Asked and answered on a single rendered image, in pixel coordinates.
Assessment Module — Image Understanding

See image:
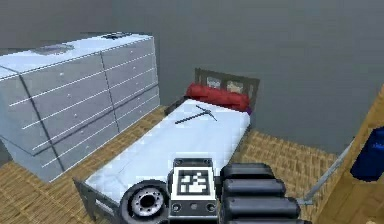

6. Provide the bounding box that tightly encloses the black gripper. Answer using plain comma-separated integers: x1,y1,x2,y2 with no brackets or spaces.
119,179,172,224

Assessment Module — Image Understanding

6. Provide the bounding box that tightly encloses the thin black crossed rod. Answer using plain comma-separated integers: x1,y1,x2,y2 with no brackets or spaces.
174,104,218,125

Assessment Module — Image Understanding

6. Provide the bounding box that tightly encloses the pale blue chest of drawers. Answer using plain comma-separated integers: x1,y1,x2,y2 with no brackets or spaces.
0,31,161,183

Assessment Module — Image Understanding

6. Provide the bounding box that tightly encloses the red pillow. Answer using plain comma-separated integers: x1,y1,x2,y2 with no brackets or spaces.
185,82,251,113

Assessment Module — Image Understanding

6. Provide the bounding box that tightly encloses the small dark flat object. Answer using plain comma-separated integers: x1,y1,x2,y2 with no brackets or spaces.
101,31,132,40

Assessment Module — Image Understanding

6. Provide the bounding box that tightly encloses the grey flat oval object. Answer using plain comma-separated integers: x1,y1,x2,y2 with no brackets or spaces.
33,43,75,56

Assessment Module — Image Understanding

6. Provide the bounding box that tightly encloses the wooden door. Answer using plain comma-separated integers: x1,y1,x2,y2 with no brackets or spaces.
313,84,384,224

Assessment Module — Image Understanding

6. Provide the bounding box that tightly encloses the dark blue rounded object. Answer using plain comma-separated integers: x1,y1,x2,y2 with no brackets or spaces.
349,126,384,183

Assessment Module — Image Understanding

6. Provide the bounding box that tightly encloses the white bed with dark frame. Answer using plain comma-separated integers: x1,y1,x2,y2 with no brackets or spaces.
72,67,261,224

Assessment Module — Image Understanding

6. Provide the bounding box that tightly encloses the grey door handle bar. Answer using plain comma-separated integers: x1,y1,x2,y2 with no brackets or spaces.
297,138,356,206

